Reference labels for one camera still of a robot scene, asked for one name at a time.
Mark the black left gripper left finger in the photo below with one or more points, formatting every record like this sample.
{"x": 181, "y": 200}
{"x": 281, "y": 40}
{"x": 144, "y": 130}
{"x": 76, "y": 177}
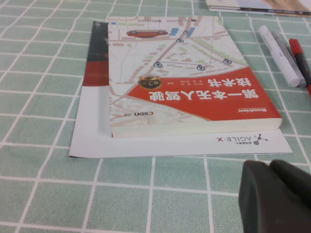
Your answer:
{"x": 262, "y": 206}

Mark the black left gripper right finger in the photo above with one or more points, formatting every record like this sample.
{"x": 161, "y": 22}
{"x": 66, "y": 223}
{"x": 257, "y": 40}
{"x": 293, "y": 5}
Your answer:
{"x": 294, "y": 177}

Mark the white marker pen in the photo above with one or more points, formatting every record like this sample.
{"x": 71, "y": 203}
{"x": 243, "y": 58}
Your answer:
{"x": 279, "y": 55}

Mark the red capped black pen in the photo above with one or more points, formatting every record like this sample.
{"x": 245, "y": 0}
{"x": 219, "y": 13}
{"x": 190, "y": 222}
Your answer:
{"x": 295, "y": 46}

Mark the grey pen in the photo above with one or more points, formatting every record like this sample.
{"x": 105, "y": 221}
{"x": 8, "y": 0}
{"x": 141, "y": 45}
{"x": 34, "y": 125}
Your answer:
{"x": 280, "y": 41}

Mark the red map cover book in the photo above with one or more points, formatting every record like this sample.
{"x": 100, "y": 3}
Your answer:
{"x": 194, "y": 97}

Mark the landscape cover brochure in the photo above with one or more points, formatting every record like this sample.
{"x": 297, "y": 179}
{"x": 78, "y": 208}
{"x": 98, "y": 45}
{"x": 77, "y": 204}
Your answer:
{"x": 267, "y": 4}

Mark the white AgileX logo brochure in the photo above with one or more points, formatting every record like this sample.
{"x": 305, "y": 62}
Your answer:
{"x": 87, "y": 136}

